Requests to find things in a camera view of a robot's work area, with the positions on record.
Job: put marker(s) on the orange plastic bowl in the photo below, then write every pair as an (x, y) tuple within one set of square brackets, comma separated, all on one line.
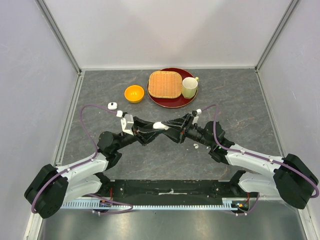
[(134, 94)]

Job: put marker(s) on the red round lacquer tray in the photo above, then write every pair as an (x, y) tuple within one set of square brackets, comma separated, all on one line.
[(173, 103)]

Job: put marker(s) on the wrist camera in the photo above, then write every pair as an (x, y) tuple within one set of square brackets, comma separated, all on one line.
[(127, 123), (195, 114)]

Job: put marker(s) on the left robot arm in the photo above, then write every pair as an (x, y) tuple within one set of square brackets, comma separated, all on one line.
[(54, 186)]

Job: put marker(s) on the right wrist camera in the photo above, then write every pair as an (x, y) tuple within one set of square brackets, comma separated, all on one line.
[(195, 114)]

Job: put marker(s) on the aluminium frame post right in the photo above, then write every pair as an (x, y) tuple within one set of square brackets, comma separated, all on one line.
[(276, 34)]

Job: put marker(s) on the pale green mug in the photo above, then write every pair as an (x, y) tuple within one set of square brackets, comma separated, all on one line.
[(189, 87)]

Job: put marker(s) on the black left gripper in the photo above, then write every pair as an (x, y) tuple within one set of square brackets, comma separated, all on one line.
[(145, 132)]

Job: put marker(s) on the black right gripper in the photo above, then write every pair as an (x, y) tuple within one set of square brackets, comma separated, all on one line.
[(173, 134)]

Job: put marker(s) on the aluminium frame post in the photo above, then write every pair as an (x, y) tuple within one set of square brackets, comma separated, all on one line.
[(42, 5), (276, 34)]

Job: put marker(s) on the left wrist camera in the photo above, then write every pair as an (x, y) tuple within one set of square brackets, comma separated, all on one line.
[(127, 123)]

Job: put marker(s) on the white earbud charging case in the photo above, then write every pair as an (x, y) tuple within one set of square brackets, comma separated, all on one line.
[(160, 126)]

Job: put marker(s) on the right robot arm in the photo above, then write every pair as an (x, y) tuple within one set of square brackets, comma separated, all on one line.
[(286, 177)]

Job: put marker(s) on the woven bamboo basket tray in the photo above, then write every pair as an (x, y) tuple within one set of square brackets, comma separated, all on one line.
[(165, 84)]

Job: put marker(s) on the light blue cable duct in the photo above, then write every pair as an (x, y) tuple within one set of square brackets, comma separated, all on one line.
[(89, 203)]

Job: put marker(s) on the small white charging case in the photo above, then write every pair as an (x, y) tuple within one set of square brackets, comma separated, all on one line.
[(112, 106)]

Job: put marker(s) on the aluminium frame post left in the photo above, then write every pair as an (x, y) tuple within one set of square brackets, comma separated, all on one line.
[(42, 5)]

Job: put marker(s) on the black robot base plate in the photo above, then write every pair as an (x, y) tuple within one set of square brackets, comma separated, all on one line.
[(170, 192)]

